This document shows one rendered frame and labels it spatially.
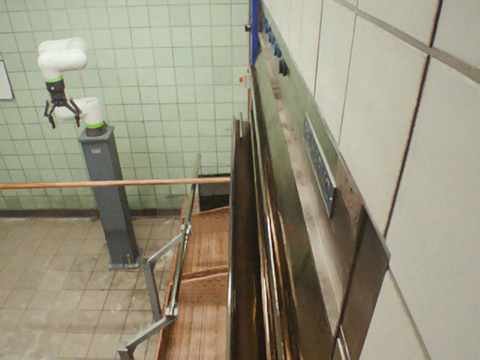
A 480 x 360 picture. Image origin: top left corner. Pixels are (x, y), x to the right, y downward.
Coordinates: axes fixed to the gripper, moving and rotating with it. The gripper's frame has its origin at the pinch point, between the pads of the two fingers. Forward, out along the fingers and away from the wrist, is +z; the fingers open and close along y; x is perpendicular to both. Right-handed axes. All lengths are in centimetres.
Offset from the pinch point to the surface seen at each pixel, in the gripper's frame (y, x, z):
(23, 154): 92, -118, 76
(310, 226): -92, 149, -44
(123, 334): -9, 30, 147
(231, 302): -80, 125, 3
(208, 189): -75, -24, 65
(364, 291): -90, 174, -57
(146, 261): -42, 56, 52
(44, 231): 86, -93, 148
